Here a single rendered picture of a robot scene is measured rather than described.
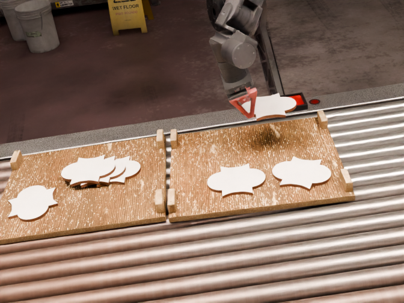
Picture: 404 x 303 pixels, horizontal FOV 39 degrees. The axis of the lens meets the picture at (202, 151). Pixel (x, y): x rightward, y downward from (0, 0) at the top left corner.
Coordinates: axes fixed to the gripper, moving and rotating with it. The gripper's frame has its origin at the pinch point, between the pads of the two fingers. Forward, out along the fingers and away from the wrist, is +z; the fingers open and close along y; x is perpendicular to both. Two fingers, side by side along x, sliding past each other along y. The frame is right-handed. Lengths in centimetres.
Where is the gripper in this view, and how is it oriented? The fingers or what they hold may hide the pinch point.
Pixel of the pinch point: (247, 108)
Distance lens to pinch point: 140.6
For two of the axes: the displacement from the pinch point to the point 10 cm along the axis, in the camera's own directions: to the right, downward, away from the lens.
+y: -1.0, -5.1, 8.5
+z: 3.5, 7.9, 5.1
